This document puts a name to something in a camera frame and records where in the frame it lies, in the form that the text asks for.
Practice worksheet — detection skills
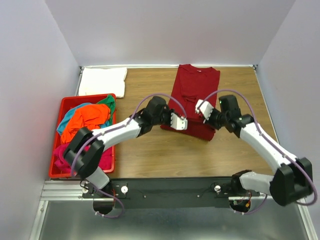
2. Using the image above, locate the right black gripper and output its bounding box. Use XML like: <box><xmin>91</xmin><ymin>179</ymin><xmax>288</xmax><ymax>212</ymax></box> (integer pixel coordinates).
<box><xmin>201</xmin><ymin>106</ymin><xmax>229</xmax><ymax>131</ymax></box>

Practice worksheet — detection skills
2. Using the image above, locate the dark red t shirt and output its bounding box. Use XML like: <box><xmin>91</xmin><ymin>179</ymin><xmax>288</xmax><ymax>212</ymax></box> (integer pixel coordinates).
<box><xmin>160</xmin><ymin>64</ymin><xmax>221</xmax><ymax>141</ymax></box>

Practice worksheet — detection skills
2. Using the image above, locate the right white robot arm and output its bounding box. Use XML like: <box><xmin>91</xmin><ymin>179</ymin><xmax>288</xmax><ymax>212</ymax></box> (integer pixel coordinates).
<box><xmin>195</xmin><ymin>95</ymin><xmax>315</xmax><ymax>207</ymax></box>

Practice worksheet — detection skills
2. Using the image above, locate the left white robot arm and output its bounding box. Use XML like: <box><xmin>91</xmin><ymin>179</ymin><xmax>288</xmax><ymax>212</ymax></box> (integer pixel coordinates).
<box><xmin>63</xmin><ymin>94</ymin><xmax>188</xmax><ymax>198</ymax></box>

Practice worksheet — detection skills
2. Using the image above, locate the green t shirt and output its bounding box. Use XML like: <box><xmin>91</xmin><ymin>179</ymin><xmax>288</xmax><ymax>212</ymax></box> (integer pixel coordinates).
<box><xmin>97</xmin><ymin>94</ymin><xmax>116</xmax><ymax>125</ymax></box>

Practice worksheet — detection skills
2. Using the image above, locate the orange t shirt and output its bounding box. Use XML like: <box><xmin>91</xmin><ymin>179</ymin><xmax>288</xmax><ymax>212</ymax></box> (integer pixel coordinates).
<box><xmin>60</xmin><ymin>104</ymin><xmax>111</xmax><ymax>144</ymax></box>

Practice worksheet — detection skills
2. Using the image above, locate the magenta t shirt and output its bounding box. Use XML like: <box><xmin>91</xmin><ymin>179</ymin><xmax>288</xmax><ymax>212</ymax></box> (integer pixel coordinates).
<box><xmin>49</xmin><ymin>143</ymin><xmax>115</xmax><ymax>178</ymax></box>

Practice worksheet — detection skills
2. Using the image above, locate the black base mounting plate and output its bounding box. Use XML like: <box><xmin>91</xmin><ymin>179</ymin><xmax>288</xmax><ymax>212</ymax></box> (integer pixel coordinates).
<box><xmin>83</xmin><ymin>176</ymin><xmax>260</xmax><ymax>209</ymax></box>

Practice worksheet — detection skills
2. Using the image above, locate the folded white t shirt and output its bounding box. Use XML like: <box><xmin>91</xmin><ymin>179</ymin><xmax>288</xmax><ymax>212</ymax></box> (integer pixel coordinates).
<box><xmin>78</xmin><ymin>67</ymin><xmax>128</xmax><ymax>98</ymax></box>

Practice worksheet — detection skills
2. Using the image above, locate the red plastic bin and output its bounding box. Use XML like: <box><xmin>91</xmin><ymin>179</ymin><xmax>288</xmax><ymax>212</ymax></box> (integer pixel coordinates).
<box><xmin>48</xmin><ymin>93</ymin><xmax>116</xmax><ymax>179</ymax></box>

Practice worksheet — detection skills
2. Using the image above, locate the teal t shirt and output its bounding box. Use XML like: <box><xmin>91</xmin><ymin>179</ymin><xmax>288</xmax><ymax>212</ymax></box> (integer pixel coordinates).
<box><xmin>56</xmin><ymin>102</ymin><xmax>91</xmax><ymax>136</ymax></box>

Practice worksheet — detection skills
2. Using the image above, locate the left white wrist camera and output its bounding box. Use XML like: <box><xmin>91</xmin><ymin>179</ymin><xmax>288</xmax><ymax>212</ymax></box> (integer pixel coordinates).
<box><xmin>170</xmin><ymin>112</ymin><xmax>188</xmax><ymax>131</ymax></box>

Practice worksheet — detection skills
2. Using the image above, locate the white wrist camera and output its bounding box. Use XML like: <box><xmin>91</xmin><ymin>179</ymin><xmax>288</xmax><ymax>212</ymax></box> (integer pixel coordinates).
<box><xmin>195</xmin><ymin>99</ymin><xmax>215</xmax><ymax>121</ymax></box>
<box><xmin>170</xmin><ymin>112</ymin><xmax>188</xmax><ymax>131</ymax></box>

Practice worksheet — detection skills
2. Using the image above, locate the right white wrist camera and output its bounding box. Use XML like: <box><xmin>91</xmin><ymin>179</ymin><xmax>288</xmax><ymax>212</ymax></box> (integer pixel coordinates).
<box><xmin>195</xmin><ymin>99</ymin><xmax>215</xmax><ymax>121</ymax></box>

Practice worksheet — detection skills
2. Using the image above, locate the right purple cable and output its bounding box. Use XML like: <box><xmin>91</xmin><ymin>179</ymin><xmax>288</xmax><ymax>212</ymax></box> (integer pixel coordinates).
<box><xmin>197</xmin><ymin>89</ymin><xmax>316</xmax><ymax>216</ymax></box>

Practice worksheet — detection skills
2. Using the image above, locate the aluminium frame rail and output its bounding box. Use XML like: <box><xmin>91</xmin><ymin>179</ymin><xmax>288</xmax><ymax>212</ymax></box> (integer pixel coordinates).
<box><xmin>39</xmin><ymin>177</ymin><xmax>307</xmax><ymax>201</ymax></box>

